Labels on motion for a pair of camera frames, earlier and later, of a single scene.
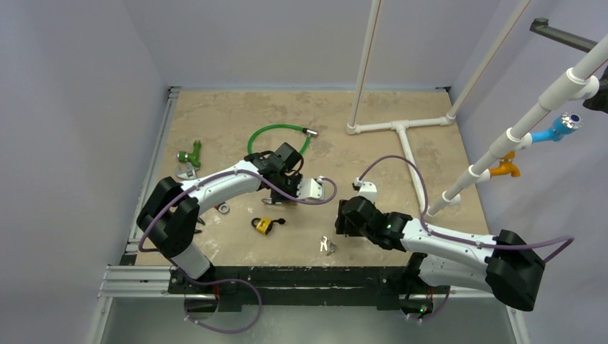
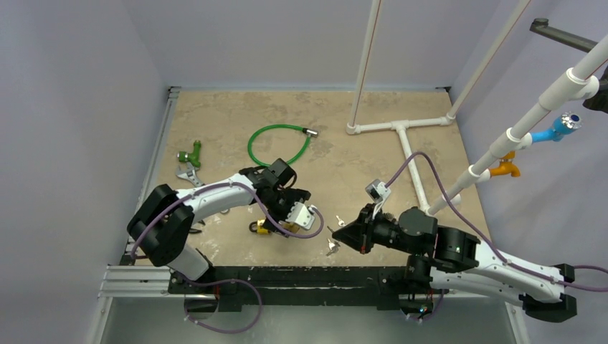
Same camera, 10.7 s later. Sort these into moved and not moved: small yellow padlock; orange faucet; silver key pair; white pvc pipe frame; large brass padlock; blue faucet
Moved: silver key pair; large brass padlock
Not moved: blue faucet; orange faucet; small yellow padlock; white pvc pipe frame
